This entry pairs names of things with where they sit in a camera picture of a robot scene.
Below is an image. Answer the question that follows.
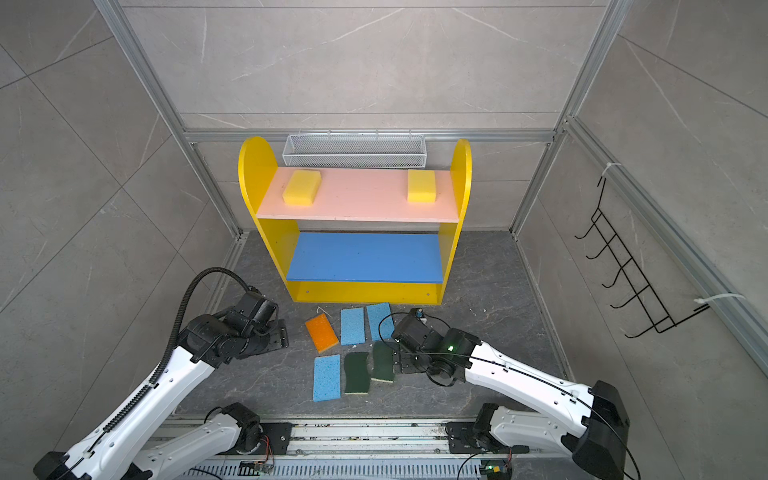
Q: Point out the blue sponge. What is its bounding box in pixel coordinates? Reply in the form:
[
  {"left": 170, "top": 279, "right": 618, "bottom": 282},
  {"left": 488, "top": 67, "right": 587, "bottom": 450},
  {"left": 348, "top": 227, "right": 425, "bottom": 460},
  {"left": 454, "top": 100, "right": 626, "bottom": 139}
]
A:
[
  {"left": 313, "top": 355, "right": 341, "bottom": 402},
  {"left": 366, "top": 303, "right": 395, "bottom": 342},
  {"left": 340, "top": 307, "right": 366, "bottom": 346}
]

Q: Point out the dark green sponge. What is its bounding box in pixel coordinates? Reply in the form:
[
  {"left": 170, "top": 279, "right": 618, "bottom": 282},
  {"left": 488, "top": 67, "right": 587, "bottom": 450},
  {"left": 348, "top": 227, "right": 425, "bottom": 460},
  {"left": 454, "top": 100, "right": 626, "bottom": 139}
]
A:
[
  {"left": 371, "top": 341, "right": 395, "bottom": 383},
  {"left": 344, "top": 352, "right": 371, "bottom": 395}
]

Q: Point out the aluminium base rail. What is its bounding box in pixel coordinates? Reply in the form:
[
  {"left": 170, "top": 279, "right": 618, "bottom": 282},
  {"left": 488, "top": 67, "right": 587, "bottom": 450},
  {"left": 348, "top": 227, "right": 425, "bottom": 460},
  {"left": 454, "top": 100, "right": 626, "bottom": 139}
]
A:
[{"left": 180, "top": 418, "right": 589, "bottom": 479}]

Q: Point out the left black corrugated cable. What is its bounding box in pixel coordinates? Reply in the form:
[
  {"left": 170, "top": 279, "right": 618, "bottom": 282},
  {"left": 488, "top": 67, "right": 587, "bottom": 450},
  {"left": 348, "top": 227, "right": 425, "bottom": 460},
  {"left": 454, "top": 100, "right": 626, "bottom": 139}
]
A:
[{"left": 101, "top": 267, "right": 253, "bottom": 433}]

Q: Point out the yellow sponge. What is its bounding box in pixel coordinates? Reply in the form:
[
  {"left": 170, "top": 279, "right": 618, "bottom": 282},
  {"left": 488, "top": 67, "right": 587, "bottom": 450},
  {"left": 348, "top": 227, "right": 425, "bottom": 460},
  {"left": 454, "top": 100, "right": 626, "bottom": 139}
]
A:
[
  {"left": 407, "top": 170, "right": 437, "bottom": 204},
  {"left": 282, "top": 170, "right": 322, "bottom": 207}
]

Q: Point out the blue sponge upper right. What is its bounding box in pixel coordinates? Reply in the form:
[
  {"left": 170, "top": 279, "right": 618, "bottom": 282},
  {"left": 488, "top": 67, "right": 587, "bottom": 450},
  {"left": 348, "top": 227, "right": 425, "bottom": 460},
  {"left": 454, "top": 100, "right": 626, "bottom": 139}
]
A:
[{"left": 366, "top": 303, "right": 395, "bottom": 342}]

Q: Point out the black wire hook rack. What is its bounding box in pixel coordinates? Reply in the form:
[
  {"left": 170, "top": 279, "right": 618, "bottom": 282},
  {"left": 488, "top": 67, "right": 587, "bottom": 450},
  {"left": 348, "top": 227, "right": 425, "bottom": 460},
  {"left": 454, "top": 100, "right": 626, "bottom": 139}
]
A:
[{"left": 574, "top": 177, "right": 711, "bottom": 339}]

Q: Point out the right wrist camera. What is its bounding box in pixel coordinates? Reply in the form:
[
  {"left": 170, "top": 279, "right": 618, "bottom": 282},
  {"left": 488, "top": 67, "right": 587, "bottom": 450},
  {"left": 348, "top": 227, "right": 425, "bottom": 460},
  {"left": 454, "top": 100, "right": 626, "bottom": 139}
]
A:
[{"left": 409, "top": 308, "right": 425, "bottom": 322}]

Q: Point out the blue sponge upper left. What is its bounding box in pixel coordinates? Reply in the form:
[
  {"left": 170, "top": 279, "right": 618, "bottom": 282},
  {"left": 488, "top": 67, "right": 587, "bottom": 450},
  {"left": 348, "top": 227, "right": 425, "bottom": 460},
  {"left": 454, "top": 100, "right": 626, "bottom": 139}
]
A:
[{"left": 340, "top": 307, "right": 366, "bottom": 346}]

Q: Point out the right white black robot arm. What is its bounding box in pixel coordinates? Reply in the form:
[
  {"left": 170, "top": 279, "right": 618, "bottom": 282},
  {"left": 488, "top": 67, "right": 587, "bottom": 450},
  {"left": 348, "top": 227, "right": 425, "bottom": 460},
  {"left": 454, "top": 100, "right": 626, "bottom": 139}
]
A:
[{"left": 384, "top": 308, "right": 637, "bottom": 479}]

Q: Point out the orange sponge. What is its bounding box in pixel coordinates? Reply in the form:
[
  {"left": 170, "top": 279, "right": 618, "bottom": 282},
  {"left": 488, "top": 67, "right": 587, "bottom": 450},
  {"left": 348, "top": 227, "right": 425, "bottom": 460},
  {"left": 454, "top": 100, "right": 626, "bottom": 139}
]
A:
[{"left": 305, "top": 313, "right": 339, "bottom": 354}]

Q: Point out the white wire mesh basket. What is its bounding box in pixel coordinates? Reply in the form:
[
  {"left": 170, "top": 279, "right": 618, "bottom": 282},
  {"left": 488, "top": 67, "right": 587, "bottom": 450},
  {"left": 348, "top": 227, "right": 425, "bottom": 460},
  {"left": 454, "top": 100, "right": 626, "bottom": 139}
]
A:
[{"left": 282, "top": 133, "right": 428, "bottom": 169}]

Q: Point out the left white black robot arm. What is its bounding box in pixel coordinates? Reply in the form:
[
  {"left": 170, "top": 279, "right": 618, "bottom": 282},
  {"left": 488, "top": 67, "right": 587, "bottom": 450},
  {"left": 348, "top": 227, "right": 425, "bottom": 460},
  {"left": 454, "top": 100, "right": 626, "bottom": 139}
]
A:
[{"left": 33, "top": 290, "right": 288, "bottom": 479}]

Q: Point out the yellow pink blue shelf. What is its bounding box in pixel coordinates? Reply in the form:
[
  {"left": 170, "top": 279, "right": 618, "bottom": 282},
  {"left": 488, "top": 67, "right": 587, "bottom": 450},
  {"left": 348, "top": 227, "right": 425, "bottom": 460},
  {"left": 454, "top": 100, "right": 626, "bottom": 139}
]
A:
[{"left": 238, "top": 137, "right": 473, "bottom": 305}]

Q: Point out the blue sponge lower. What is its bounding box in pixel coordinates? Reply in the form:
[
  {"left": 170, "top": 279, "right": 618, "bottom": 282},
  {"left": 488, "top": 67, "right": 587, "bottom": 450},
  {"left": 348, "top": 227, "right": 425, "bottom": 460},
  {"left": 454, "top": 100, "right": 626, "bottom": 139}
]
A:
[{"left": 313, "top": 355, "right": 341, "bottom": 402}]

